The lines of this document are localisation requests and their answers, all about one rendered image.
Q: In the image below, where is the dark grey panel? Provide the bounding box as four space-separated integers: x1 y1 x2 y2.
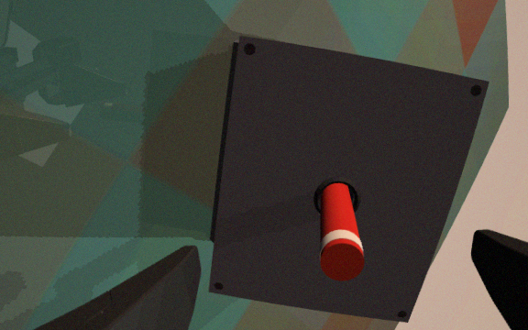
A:
209 36 489 323

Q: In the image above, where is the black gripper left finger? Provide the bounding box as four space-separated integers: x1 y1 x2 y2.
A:
33 245 202 330

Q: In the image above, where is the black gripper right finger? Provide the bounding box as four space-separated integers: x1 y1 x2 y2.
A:
471 229 528 330

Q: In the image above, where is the red peg with white band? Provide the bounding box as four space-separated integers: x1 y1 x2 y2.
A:
320 183 365 281

